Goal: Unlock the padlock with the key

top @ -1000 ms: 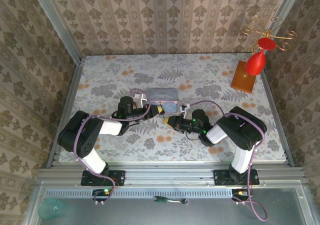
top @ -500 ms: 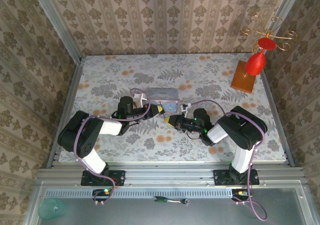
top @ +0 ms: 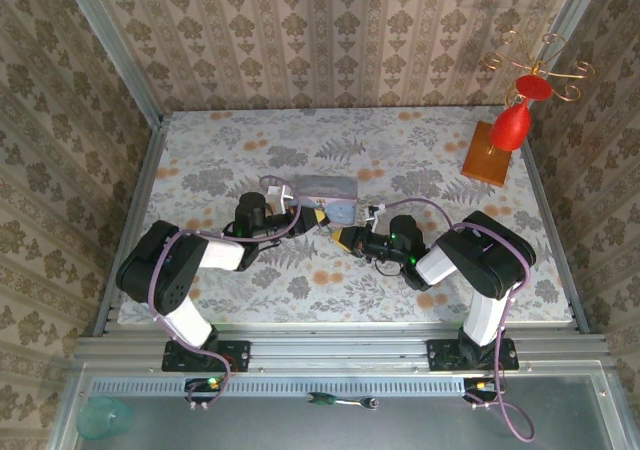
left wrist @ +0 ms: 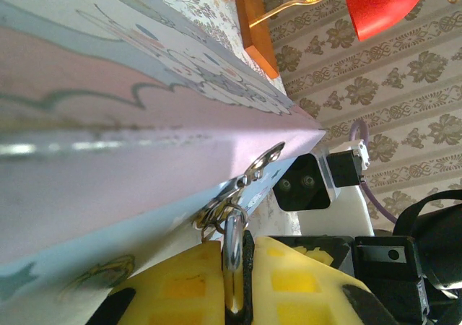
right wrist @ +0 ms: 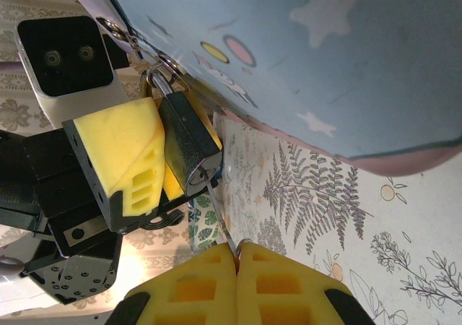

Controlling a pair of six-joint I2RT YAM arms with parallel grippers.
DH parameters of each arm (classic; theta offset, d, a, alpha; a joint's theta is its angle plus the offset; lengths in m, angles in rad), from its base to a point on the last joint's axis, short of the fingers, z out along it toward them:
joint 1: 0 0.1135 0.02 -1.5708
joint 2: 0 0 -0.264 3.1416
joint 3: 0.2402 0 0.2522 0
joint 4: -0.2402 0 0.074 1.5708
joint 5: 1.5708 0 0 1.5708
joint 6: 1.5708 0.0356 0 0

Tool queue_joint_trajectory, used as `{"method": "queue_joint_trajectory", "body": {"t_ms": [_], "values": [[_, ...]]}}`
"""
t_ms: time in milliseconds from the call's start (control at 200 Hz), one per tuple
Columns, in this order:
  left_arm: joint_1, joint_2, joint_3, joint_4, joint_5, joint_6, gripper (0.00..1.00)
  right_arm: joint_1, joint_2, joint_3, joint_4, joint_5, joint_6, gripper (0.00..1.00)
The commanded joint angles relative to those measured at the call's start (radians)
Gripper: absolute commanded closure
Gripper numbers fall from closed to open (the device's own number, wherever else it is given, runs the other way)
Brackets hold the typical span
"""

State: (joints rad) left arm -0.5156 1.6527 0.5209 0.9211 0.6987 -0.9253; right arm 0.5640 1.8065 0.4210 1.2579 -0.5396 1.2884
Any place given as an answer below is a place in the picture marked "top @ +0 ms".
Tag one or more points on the red wine glass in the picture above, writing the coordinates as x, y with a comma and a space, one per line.
510, 127

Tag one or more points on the black mounting plate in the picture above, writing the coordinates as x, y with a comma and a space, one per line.
235, 355
442, 355

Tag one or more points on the cartoon dog tin box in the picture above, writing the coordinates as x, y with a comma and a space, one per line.
325, 190

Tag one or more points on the right small connector board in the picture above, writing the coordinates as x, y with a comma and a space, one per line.
480, 386

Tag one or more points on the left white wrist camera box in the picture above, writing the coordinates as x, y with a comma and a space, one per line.
280, 195

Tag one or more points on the aluminium frame post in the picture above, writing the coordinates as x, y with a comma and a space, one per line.
115, 45
575, 20

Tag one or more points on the floral table mat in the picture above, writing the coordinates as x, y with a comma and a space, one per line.
325, 140

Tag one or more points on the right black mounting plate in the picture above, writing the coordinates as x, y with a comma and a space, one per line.
442, 355

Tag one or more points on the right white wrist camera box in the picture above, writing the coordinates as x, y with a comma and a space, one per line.
374, 215

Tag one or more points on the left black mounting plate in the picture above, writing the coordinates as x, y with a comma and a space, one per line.
235, 355

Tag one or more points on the aluminium frame rail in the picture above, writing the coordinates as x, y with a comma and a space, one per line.
340, 345

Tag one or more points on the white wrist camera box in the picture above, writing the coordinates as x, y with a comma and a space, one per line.
280, 195
374, 215

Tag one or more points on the small connector board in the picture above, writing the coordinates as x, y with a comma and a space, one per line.
480, 386
202, 385

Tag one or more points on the teal plastic cup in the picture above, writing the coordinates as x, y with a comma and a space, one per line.
102, 417

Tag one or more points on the left small connector board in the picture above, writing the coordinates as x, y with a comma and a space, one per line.
202, 385

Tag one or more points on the grey metal bench plate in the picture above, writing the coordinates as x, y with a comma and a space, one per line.
300, 427

